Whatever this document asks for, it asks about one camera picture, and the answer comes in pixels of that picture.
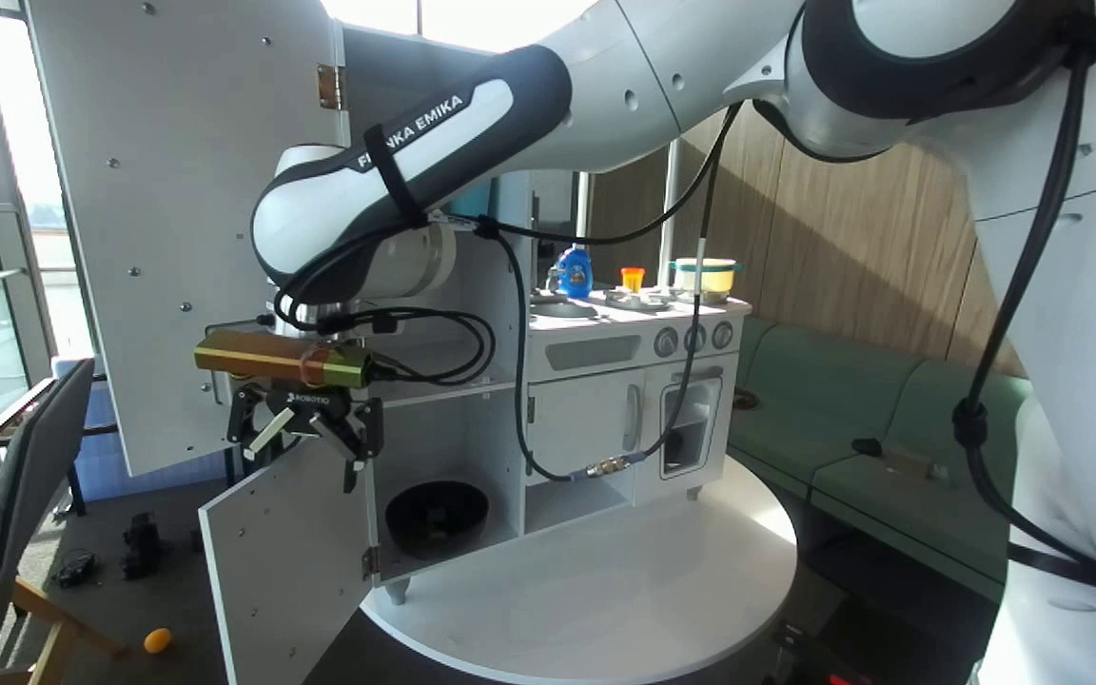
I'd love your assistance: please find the orange cup on counter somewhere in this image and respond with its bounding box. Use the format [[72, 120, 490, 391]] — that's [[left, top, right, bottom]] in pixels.
[[620, 266, 646, 292]]

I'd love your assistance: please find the black bowl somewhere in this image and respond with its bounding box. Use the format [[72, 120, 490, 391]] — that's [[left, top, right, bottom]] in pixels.
[[385, 480, 488, 555]]

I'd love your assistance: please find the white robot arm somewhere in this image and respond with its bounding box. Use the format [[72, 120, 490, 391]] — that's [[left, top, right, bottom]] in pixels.
[[253, 0, 1096, 685]]

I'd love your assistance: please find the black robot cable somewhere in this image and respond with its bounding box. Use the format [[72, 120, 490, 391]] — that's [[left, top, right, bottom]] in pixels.
[[273, 13, 1096, 588]]

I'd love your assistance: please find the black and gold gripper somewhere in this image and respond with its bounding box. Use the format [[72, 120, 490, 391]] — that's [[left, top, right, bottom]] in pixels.
[[196, 329, 385, 464]]

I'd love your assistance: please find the grey office chair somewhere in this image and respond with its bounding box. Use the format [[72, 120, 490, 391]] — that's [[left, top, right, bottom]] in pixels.
[[0, 363, 94, 623]]

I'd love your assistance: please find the yellow green striped bowl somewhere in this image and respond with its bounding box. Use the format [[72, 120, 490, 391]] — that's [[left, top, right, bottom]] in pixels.
[[674, 258, 740, 296]]

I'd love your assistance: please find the orange ball on floor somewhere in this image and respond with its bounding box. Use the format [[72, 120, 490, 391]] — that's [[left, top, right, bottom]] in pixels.
[[143, 627, 176, 654]]

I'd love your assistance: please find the white toy kitchen cabinet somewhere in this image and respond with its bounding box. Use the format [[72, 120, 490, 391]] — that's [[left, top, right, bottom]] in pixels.
[[367, 215, 749, 592]]

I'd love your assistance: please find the round white table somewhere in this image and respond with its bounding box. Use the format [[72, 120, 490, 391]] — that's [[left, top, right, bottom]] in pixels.
[[367, 461, 798, 685]]

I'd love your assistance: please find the green sofa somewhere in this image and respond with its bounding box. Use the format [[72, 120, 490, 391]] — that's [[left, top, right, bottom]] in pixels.
[[727, 318, 1009, 601]]

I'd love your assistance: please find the blue detergent bottle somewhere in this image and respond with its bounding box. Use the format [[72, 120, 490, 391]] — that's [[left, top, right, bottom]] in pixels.
[[550, 245, 594, 300]]

